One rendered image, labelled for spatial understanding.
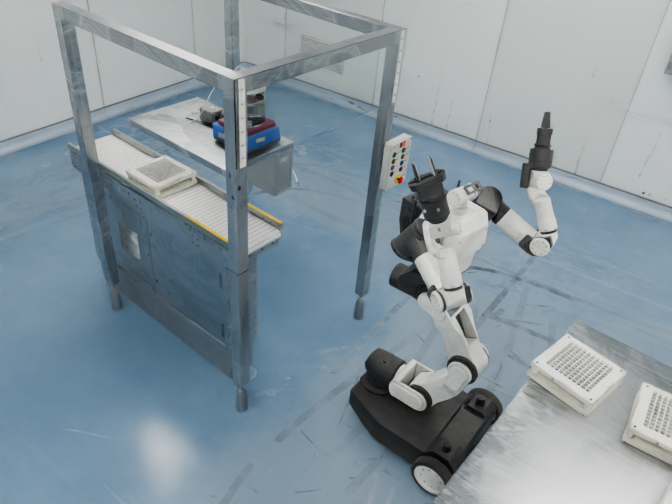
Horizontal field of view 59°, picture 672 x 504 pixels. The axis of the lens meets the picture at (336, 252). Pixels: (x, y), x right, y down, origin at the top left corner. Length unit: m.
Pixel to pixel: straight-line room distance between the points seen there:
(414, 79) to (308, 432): 3.92
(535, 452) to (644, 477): 0.34
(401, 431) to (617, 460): 1.10
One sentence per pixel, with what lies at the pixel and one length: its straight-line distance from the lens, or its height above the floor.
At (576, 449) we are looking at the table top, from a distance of 2.19.
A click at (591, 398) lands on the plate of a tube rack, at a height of 0.97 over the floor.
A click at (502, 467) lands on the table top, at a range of 2.05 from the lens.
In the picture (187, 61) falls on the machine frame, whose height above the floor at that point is 1.74.
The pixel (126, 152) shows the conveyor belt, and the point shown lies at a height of 0.94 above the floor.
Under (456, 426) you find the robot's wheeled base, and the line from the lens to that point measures 3.03.
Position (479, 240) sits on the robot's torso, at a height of 1.19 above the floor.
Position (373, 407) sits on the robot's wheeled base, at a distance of 3.04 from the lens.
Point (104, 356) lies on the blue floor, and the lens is 3.57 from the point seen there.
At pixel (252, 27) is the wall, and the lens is 7.21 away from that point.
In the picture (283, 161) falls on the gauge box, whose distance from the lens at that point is 2.56.
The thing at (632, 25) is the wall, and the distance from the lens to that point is 5.33.
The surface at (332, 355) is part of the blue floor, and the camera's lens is 3.48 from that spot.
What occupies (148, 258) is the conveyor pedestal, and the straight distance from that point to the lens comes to 3.41.
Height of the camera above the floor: 2.50
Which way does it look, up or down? 36 degrees down
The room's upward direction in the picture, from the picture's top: 5 degrees clockwise
